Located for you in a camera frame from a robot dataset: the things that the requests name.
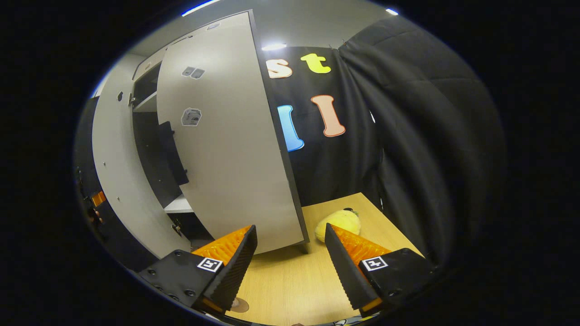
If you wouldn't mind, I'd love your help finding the white cabinet shelf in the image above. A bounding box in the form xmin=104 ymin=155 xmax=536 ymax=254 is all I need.
xmin=163 ymin=195 xmax=195 ymax=214
xmin=133 ymin=92 xmax=158 ymax=113

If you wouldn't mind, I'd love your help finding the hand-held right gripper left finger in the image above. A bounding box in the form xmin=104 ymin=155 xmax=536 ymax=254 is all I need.
xmin=138 ymin=225 xmax=258 ymax=315

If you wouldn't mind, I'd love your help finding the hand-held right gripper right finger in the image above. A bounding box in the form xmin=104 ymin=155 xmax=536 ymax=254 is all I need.
xmin=324 ymin=223 xmax=438 ymax=317

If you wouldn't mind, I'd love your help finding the black backdrop cloth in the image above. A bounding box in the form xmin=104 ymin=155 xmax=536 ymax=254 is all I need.
xmin=75 ymin=16 xmax=506 ymax=272

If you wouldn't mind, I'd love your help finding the white cabinet door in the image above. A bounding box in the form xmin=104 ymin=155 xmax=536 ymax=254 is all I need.
xmin=156 ymin=10 xmax=310 ymax=255
xmin=92 ymin=53 xmax=192 ymax=259

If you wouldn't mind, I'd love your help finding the yellow plush toy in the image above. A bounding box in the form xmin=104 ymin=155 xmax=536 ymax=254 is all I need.
xmin=314 ymin=208 xmax=362 ymax=243

